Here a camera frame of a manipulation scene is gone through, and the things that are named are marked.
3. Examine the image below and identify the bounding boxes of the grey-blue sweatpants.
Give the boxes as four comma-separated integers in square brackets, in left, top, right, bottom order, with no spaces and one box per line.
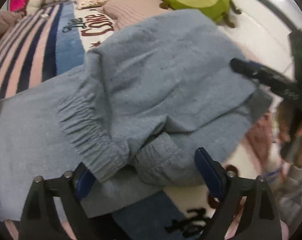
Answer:
[0,9,271,220]

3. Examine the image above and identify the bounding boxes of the person's right hand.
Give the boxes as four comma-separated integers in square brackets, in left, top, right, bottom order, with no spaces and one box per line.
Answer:
[277,101,302,168]

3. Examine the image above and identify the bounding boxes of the white padded headboard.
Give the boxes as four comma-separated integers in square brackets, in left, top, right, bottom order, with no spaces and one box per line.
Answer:
[219,0,302,79]

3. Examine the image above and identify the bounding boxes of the dusty pink pillow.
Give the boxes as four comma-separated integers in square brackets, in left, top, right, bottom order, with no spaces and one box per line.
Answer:
[98,0,172,31]

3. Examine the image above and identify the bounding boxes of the striped fleece blanket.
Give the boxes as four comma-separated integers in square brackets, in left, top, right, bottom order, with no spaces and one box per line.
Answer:
[0,0,117,106]

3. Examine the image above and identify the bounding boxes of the small white box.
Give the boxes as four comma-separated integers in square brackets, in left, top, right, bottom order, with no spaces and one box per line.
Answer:
[41,14,48,20]

